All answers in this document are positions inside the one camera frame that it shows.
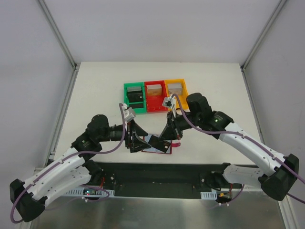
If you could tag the right white cable duct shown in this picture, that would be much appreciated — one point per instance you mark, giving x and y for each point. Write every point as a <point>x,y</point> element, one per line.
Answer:
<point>211,195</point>

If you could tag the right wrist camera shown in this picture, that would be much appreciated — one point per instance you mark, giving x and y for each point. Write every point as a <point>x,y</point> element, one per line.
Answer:
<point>170,102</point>

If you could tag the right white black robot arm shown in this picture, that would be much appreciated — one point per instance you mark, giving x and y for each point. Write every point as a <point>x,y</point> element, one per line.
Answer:
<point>274,173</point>

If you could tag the wooden cards in red bin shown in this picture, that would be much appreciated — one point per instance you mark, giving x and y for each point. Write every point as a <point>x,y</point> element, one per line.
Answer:
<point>154,90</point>

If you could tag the left white cable duct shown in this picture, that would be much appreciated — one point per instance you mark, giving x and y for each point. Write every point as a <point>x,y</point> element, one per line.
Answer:
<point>85,191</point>

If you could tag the cards in yellow bin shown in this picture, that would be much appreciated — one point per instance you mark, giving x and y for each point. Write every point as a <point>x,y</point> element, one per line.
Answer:
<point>175,88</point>

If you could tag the aluminium frame rail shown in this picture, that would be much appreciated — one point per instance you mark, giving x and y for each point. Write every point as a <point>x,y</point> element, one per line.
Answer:
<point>55,171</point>

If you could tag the green plastic bin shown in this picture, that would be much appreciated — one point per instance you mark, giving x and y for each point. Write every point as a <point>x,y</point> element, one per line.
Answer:
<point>141,84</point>

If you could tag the red leather card holder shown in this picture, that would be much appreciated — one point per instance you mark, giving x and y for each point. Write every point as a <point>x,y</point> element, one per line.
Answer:
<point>175,143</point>

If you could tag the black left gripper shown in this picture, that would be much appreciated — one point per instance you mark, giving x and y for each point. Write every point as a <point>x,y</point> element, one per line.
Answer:
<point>129,136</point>

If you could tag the red plastic bin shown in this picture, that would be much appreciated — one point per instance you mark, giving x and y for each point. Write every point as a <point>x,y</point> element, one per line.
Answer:
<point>154,103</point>

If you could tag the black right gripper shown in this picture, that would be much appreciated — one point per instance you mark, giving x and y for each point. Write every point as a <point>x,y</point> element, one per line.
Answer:
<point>173,125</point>

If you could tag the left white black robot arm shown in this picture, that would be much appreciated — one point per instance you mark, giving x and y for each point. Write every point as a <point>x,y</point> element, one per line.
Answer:
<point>74,168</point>

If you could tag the white cable duct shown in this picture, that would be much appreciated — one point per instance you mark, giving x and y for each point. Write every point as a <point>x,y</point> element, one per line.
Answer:
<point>85,191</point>
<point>211,195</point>

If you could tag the black cards in green bin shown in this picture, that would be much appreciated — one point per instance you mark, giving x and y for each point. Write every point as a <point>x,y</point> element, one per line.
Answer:
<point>135,94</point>

